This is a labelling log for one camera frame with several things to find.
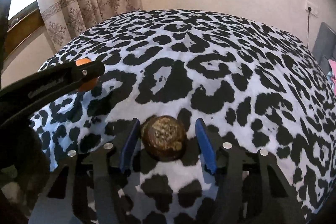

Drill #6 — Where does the dark passion fruit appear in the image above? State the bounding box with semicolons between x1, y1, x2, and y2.
141;115;187;162

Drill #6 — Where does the white wall socket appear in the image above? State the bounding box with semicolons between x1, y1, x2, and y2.
305;0;318;17

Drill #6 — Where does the pink blanket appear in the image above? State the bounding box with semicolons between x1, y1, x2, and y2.
327;59;336;94

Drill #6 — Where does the black power cable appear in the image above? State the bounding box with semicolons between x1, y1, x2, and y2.
306;8;312;47

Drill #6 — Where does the small mandarin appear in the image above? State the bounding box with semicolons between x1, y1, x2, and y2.
75;57;98;92

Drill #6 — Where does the wooden window frame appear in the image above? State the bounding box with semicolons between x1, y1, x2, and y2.
3;1;45;60

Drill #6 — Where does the leopard print table cloth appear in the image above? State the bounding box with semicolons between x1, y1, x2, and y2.
31;10;335;223

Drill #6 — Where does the grey sofa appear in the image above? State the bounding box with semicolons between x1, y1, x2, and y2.
312;22;336;75

